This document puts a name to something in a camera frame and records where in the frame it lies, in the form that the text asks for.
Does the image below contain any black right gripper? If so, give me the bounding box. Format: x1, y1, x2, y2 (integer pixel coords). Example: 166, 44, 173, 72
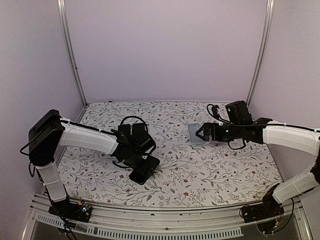
196, 122, 243, 143

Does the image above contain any lilac silicone phone case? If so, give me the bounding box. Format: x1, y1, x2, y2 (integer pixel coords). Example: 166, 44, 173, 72
209, 136, 220, 145

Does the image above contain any light blue silicone phone case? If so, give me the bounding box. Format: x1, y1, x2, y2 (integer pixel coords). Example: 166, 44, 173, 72
188, 123, 208, 146

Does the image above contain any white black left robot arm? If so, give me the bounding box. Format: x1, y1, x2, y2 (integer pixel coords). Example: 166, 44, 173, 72
19, 109, 160, 217

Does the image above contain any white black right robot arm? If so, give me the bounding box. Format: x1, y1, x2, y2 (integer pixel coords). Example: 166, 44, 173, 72
195, 100, 320, 218

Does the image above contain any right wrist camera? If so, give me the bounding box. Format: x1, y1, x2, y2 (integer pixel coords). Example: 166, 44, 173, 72
209, 104, 223, 122

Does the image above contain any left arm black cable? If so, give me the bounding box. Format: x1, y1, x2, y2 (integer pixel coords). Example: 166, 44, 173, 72
120, 115, 148, 133

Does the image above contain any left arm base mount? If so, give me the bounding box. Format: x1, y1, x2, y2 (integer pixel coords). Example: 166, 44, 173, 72
48, 196, 93, 223

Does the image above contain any aluminium front rail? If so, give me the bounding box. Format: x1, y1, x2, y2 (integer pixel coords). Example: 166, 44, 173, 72
20, 194, 314, 240

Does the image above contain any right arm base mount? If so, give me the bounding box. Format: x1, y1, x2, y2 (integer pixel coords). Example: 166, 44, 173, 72
239, 183, 285, 223

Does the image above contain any aluminium right rear frame post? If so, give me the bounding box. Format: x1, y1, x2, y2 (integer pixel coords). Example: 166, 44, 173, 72
246, 0, 275, 107

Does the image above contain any aluminium frame post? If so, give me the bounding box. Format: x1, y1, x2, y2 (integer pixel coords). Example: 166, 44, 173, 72
246, 0, 275, 107
56, 0, 88, 107

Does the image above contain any aluminium left rear frame post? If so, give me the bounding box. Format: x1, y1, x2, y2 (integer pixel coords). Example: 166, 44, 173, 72
56, 0, 88, 107

